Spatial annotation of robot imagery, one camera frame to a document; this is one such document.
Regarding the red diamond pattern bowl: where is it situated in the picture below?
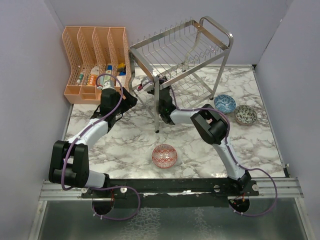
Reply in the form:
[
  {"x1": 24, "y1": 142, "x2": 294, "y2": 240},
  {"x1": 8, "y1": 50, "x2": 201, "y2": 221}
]
[{"x1": 151, "y1": 144, "x2": 178, "y2": 169}]

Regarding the stainless steel dish rack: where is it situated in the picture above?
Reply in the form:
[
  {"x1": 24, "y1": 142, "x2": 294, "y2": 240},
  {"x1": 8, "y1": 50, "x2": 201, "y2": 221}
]
[{"x1": 128, "y1": 16, "x2": 234, "y2": 133}]

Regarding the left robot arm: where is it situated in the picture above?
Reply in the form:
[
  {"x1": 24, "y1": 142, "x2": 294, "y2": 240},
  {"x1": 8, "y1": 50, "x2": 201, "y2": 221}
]
[{"x1": 48, "y1": 87, "x2": 138, "y2": 198}]

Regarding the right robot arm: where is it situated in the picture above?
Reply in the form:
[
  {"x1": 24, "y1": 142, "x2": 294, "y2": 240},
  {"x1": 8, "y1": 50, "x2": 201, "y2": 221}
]
[{"x1": 158, "y1": 87, "x2": 251, "y2": 196}]

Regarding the green white box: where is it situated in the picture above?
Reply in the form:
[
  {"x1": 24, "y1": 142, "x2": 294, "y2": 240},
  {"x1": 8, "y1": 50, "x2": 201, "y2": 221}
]
[{"x1": 103, "y1": 64, "x2": 113, "y2": 82}]

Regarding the white glue tube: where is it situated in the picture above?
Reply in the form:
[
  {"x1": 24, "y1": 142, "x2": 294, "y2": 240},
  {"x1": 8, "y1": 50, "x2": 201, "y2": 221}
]
[{"x1": 76, "y1": 71, "x2": 85, "y2": 86}]

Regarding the orange plastic file organizer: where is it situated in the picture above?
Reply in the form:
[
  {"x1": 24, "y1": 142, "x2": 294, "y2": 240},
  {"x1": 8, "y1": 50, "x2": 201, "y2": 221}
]
[{"x1": 62, "y1": 26, "x2": 132, "y2": 105}]

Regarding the blue floral bowl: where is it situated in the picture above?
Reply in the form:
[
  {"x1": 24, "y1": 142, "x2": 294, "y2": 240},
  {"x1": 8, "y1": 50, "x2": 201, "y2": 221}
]
[{"x1": 213, "y1": 94, "x2": 237, "y2": 114}]

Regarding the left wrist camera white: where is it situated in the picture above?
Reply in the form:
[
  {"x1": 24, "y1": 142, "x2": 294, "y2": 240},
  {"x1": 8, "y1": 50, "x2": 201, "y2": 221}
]
[{"x1": 96, "y1": 80, "x2": 116, "y2": 91}]

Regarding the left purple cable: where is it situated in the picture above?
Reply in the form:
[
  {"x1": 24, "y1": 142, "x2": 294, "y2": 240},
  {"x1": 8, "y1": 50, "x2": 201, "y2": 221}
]
[{"x1": 61, "y1": 73, "x2": 141, "y2": 221}]

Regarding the purple cable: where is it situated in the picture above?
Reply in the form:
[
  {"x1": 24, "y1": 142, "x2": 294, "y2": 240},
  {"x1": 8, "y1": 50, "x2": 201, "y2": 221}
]
[
  {"x1": 61, "y1": 73, "x2": 141, "y2": 221},
  {"x1": 159, "y1": 77, "x2": 279, "y2": 217}
]

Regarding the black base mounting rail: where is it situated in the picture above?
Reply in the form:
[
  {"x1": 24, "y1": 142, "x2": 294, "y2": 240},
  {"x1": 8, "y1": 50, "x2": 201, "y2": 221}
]
[{"x1": 49, "y1": 172, "x2": 261, "y2": 208}]

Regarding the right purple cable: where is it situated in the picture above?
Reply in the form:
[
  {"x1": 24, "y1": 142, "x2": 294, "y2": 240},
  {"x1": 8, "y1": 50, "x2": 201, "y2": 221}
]
[{"x1": 159, "y1": 77, "x2": 279, "y2": 217}]

